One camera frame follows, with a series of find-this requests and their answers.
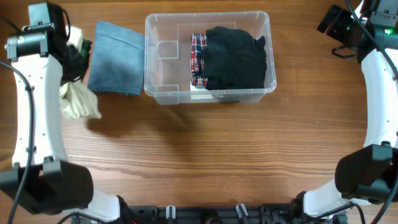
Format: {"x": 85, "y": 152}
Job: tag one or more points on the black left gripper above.
{"x": 80, "y": 64}

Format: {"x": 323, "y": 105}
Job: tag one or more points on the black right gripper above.
{"x": 343, "y": 16}

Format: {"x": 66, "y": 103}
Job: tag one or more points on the cream garment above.
{"x": 76, "y": 99}

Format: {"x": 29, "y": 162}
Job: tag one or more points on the black garment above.
{"x": 234, "y": 59}

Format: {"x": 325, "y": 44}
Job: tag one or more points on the red navy plaid garment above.
{"x": 197, "y": 61}

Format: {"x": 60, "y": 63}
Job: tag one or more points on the green garment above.
{"x": 85, "y": 46}

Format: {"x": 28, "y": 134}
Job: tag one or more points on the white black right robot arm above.
{"x": 369, "y": 175}

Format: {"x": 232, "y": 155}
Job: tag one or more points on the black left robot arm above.
{"x": 42, "y": 179}

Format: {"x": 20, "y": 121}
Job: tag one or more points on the blue folded towel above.
{"x": 117, "y": 63}

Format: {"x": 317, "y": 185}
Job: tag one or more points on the clear plastic storage bin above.
{"x": 167, "y": 75}

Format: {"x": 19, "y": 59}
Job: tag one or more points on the white label in bin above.
{"x": 199, "y": 93}

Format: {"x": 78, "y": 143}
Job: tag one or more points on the left clear rail clip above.
{"x": 170, "y": 212}

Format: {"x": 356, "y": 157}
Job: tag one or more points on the clear rail clip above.
{"x": 241, "y": 210}
{"x": 170, "y": 212}

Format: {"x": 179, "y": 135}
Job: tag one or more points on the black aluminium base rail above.
{"x": 261, "y": 214}

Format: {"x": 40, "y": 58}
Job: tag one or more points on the right clear rail clip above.
{"x": 241, "y": 210}

